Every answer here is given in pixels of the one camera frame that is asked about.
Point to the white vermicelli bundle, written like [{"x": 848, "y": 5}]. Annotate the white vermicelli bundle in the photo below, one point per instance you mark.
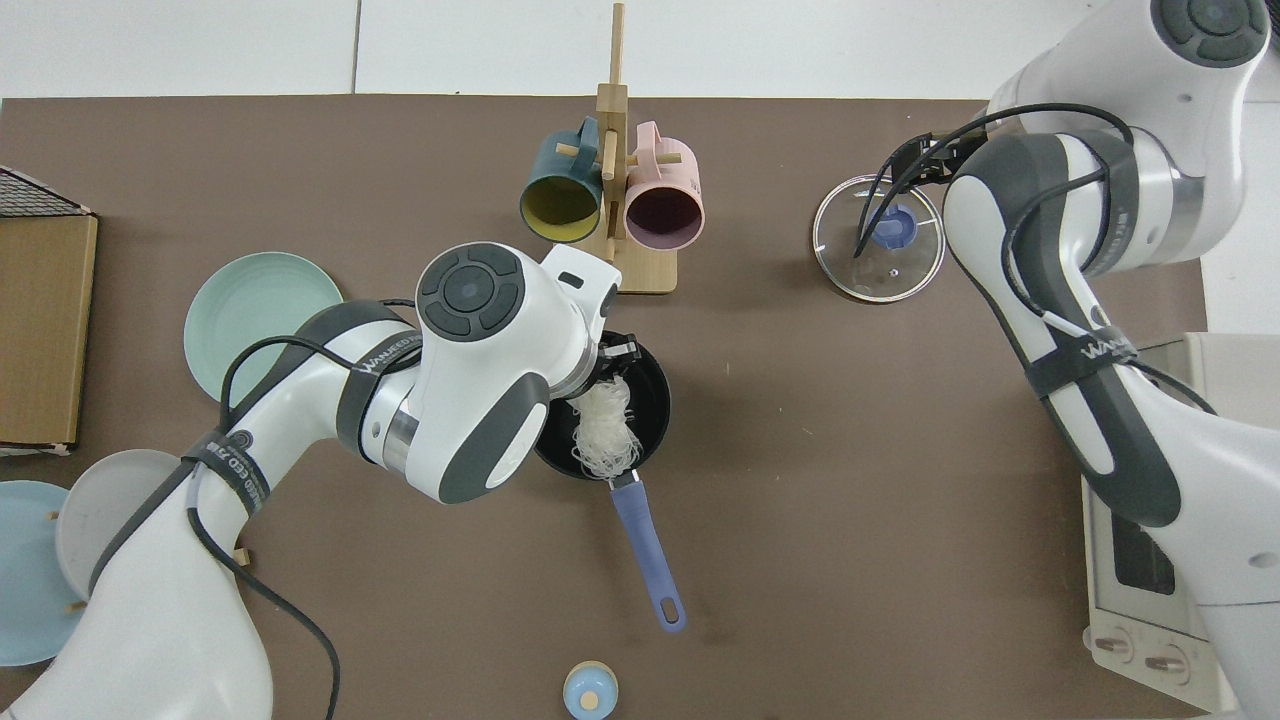
[{"x": 600, "y": 440}]

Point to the glass lid with blue knob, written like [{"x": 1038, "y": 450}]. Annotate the glass lid with blue knob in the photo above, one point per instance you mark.
[{"x": 850, "y": 265}]

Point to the pale green plate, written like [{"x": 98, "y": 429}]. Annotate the pale green plate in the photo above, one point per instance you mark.
[{"x": 250, "y": 310}]

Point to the grey plate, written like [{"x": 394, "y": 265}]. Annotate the grey plate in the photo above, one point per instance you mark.
[{"x": 100, "y": 500}]

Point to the light blue plate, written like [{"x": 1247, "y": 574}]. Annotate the light blue plate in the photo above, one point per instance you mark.
[{"x": 25, "y": 580}]

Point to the wooden cup stand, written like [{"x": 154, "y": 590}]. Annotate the wooden cup stand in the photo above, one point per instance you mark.
[{"x": 650, "y": 275}]

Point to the pink cup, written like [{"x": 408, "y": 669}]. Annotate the pink cup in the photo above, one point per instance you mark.
[{"x": 665, "y": 215}]

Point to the dark teal cup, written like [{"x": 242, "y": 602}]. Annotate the dark teal cup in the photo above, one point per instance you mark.
[{"x": 560, "y": 205}]

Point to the brown table cloth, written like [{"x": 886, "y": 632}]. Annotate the brown table cloth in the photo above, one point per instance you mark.
[{"x": 850, "y": 450}]

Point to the small blue round thing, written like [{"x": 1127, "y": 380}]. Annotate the small blue round thing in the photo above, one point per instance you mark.
[{"x": 578, "y": 690}]

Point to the pale toaster oven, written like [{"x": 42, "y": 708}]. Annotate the pale toaster oven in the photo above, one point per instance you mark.
[{"x": 1130, "y": 640}]

